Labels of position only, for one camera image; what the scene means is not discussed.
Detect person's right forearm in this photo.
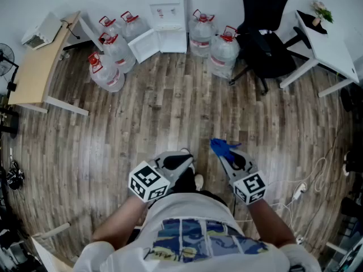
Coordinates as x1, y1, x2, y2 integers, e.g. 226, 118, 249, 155
248, 198, 297, 249

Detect white cable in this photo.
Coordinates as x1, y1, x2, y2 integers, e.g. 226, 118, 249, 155
266, 156, 328, 209

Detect blue cloth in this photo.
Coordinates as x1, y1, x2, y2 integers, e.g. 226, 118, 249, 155
209, 138, 242, 164

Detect white desk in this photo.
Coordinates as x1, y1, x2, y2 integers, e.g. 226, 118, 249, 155
279, 9, 361, 98

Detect person's left forearm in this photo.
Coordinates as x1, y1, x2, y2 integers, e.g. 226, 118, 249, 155
91, 195, 151, 250

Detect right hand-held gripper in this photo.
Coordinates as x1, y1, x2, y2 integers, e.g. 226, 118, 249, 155
218, 148, 268, 206

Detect white power strip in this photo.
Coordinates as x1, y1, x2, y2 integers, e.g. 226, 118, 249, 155
293, 182, 309, 201

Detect black cable bundle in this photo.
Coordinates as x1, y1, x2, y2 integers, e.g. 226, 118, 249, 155
5, 160, 26, 191

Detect clear water bottle red handle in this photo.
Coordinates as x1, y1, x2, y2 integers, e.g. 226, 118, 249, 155
188, 9, 216, 58
98, 15, 123, 38
120, 11, 150, 44
208, 25, 241, 79
98, 32, 137, 74
87, 52, 125, 93

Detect white water dispenser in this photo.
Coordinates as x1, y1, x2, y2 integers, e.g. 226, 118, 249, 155
143, 0, 189, 54

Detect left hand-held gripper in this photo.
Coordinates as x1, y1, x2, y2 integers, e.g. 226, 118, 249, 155
128, 151, 196, 203

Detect black cloth mat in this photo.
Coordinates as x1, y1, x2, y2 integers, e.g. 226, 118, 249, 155
296, 10, 328, 35

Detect pink flower plant pot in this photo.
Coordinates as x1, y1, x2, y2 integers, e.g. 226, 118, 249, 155
310, 0, 335, 27

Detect black power cable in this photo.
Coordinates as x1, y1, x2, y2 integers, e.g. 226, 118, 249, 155
61, 20, 81, 40

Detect black office chair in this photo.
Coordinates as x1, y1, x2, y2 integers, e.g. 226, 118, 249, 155
229, 0, 313, 96

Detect light wooden desk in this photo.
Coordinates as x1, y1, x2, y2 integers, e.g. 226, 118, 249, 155
7, 11, 104, 116

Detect person's black trousers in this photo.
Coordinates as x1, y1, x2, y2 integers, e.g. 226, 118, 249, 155
171, 168, 227, 206

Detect black standing fan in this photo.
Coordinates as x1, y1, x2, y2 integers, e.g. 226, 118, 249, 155
0, 42, 19, 99

